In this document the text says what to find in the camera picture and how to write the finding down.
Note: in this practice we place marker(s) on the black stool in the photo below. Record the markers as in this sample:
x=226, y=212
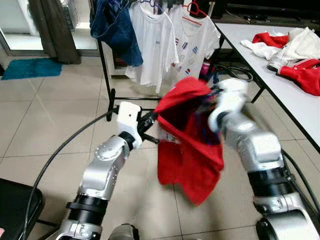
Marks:
x=17, y=205

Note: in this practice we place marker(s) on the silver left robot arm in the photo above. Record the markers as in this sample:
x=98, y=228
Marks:
x=100, y=170

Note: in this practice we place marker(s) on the grey robot foot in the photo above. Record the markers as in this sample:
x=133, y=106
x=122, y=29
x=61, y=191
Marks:
x=122, y=232

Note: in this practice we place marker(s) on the grey brown curtain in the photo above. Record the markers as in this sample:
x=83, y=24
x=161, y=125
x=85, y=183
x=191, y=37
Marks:
x=55, y=30

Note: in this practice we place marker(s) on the plain white t-shirt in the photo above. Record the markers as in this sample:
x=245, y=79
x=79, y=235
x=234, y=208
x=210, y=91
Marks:
x=152, y=45

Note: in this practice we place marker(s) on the red jacket white trim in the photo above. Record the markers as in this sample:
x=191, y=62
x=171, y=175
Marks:
x=305, y=77

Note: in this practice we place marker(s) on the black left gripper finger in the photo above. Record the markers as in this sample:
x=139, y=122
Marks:
x=149, y=117
x=151, y=127

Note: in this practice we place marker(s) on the white printed t-shirt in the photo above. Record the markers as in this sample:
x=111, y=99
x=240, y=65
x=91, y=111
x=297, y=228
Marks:
x=197, y=40

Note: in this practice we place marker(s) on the blue denim garment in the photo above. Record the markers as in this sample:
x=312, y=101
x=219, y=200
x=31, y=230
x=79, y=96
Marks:
x=117, y=30

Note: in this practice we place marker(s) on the red t-shirt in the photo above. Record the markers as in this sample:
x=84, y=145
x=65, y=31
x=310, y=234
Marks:
x=185, y=160

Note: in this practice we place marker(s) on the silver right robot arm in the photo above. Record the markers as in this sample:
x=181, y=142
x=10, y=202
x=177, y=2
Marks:
x=260, y=150

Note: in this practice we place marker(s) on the red hanger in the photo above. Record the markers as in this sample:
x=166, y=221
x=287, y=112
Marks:
x=199, y=12

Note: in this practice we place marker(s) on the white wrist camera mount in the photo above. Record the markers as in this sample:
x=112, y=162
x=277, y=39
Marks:
x=127, y=120
x=227, y=102

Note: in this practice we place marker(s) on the black low bench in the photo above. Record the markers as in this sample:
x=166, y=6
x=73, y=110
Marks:
x=270, y=7

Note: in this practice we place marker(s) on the teal floor mat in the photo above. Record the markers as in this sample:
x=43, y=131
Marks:
x=32, y=69

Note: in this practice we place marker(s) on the black metal clothes rack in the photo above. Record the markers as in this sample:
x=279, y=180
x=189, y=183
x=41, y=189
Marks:
x=105, y=70

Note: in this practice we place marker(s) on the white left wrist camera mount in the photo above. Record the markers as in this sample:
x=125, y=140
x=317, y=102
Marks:
x=127, y=120

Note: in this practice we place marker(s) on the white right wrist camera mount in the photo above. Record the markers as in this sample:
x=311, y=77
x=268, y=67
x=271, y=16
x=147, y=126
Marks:
x=227, y=102

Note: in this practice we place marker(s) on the off-white ribbed jacket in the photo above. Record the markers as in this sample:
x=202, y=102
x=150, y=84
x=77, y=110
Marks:
x=300, y=45

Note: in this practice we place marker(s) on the small red garment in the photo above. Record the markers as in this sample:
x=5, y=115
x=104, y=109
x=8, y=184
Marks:
x=270, y=39

